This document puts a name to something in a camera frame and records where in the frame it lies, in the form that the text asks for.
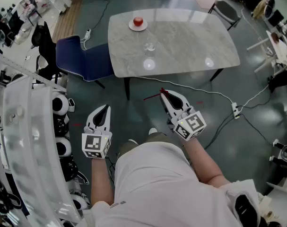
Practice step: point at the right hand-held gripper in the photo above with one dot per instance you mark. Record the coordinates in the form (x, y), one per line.
(190, 124)

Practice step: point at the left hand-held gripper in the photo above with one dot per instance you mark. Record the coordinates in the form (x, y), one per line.
(93, 142)

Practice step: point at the clear drinking glass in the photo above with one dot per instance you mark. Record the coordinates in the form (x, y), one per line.
(149, 48)

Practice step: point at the person's left forearm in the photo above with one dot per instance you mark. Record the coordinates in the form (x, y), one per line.
(100, 183)

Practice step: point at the person's right forearm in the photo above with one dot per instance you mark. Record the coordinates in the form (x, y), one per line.
(202, 159)

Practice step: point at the person's white shoe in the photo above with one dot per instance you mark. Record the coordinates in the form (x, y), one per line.
(152, 131)
(133, 141)

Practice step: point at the person's olive trousers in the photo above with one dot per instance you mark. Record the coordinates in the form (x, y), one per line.
(155, 137)

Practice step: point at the white backpack with black disc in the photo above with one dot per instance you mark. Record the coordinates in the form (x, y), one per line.
(63, 146)
(60, 104)

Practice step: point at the white power strip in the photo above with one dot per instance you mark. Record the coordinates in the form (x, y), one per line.
(88, 34)
(235, 110)

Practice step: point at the blue upholstered chair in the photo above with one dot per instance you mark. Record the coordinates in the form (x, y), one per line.
(86, 60)

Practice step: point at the white metal shelf rack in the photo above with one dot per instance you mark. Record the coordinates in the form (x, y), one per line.
(20, 131)

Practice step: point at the person in white shirt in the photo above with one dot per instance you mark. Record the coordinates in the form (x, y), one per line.
(157, 188)

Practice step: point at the black office chair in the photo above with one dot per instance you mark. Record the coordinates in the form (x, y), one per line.
(45, 48)

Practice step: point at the white round plate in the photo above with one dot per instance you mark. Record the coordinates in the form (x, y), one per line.
(131, 27)

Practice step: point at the red apple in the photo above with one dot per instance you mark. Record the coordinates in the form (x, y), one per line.
(138, 21)

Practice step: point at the grey chair with black legs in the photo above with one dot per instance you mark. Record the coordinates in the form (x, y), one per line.
(226, 12)

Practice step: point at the white and black floor device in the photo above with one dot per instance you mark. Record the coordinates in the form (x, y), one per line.
(285, 152)

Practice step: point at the black pouch on shirt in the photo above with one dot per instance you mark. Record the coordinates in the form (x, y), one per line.
(243, 209)

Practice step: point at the white desk frame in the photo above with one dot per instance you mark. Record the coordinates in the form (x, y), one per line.
(275, 48)

